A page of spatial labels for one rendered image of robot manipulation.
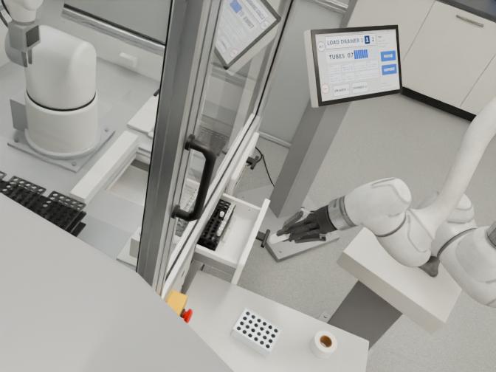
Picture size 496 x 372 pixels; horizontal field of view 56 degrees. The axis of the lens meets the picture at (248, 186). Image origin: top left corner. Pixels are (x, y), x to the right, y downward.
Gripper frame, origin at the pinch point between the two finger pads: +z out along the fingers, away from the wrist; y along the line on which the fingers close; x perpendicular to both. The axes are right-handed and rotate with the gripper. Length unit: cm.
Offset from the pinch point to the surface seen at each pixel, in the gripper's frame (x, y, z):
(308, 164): -97, -31, 36
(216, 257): 12.6, 9.7, 12.5
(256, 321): 21.5, -10.3, 9.9
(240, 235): -3.3, 3.6, 14.7
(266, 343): 26.8, -14.2, 7.2
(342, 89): -85, 1, -8
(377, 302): -19, -57, 2
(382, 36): -115, 3, -25
